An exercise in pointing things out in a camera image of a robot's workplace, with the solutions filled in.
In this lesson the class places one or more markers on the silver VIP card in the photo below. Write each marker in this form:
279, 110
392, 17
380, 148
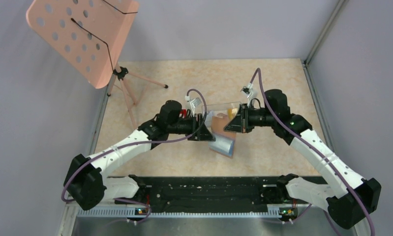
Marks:
209, 117

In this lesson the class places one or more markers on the red plastic box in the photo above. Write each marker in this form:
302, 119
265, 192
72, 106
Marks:
183, 113

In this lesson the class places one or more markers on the pink perforated music stand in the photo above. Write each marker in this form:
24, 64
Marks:
90, 35

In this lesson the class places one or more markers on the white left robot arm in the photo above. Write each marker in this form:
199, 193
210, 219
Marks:
88, 180

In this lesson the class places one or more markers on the gold VIP card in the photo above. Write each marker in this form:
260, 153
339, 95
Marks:
232, 112

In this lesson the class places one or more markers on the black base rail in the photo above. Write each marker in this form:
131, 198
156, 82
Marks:
210, 194

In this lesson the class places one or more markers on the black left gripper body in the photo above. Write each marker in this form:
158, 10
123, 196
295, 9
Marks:
185, 126

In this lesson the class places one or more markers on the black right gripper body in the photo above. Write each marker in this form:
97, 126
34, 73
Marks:
259, 118

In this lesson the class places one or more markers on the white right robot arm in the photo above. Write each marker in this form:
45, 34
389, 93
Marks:
346, 196

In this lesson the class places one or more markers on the brown leather card holder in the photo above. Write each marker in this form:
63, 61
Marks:
224, 141

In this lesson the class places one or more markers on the clear acrylic card box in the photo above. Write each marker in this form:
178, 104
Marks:
219, 109

